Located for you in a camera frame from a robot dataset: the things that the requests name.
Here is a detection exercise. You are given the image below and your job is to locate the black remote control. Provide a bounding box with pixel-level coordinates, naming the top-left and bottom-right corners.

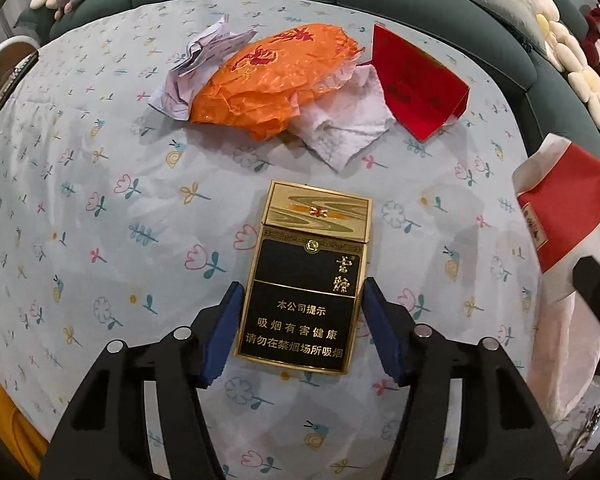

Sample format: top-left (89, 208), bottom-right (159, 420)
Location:
top-left (0, 50), bottom-right (40, 113)

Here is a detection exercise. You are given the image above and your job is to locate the bin with white liner bag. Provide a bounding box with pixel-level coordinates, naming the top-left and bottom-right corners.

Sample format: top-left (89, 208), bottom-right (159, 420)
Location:
top-left (525, 270), bottom-right (600, 421)

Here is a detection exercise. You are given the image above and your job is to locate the red folded card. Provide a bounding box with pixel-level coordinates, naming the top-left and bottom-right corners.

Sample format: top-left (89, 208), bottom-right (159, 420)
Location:
top-left (365, 22), bottom-right (471, 142)

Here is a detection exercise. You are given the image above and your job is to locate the white paper towel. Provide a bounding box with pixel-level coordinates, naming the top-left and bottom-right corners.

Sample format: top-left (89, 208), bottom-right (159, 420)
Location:
top-left (292, 62), bottom-right (396, 172)

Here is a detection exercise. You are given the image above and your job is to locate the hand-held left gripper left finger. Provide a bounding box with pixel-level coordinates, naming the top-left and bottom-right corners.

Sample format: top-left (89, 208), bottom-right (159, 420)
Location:
top-left (40, 282), bottom-right (246, 480)

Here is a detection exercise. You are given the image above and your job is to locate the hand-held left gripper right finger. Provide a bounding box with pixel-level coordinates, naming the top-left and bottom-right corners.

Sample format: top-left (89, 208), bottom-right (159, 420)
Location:
top-left (362, 277), bottom-right (566, 480)

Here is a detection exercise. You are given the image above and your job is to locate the black gold cigarette box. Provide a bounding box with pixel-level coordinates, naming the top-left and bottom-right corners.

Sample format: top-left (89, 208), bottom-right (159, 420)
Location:
top-left (234, 180), bottom-right (374, 376)

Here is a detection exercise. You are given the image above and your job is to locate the round white wooden stool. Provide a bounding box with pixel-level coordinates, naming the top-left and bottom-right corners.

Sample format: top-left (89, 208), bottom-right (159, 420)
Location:
top-left (0, 35), bottom-right (41, 111)

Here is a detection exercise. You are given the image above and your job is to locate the floral light blue tablecloth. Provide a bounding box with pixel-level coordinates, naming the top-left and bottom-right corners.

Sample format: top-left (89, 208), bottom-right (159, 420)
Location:
top-left (0, 0), bottom-right (551, 480)

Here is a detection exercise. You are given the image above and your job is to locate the white daisy cushion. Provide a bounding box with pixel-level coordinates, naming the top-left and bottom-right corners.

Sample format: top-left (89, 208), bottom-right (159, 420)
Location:
top-left (565, 55), bottom-right (600, 131)
top-left (515, 0), bottom-right (588, 73)

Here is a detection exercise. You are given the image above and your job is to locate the orange plastic bag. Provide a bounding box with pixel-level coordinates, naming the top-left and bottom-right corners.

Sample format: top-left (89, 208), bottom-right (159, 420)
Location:
top-left (190, 22), bottom-right (363, 142)

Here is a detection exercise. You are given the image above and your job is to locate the red white paper bag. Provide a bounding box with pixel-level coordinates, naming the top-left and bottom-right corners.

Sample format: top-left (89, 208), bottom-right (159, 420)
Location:
top-left (511, 134), bottom-right (600, 276)

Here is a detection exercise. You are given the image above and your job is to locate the crumpled white paper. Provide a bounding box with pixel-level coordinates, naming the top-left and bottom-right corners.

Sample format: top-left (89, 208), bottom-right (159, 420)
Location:
top-left (147, 16), bottom-right (258, 122)

